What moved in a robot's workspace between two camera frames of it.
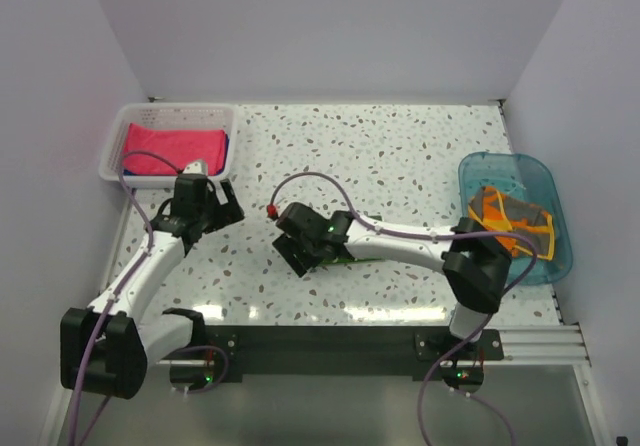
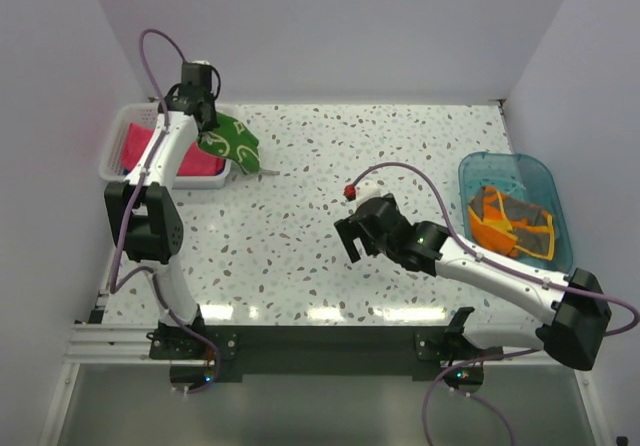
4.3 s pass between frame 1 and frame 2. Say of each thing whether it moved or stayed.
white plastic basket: stayed
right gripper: moved
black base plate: stayed
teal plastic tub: stayed
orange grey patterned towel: stayed
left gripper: moved
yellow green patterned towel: moved
